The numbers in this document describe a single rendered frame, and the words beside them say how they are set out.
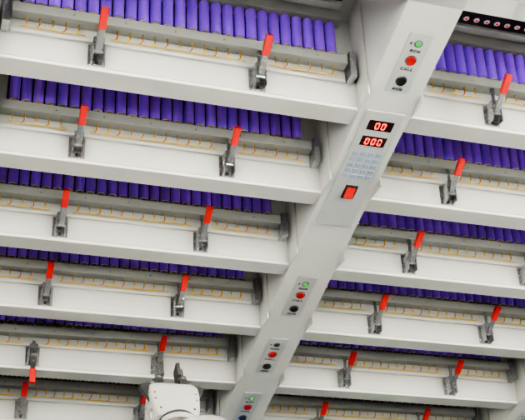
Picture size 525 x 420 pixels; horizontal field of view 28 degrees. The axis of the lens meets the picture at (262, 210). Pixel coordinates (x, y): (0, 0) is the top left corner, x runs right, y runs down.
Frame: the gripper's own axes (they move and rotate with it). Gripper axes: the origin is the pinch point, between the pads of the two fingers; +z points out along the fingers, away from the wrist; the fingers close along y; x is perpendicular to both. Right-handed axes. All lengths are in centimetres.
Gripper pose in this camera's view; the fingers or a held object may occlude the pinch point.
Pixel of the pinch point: (168, 373)
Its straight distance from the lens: 218.1
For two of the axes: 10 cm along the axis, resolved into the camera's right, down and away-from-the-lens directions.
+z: -1.8, -5.2, 8.4
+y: 9.6, 1.1, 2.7
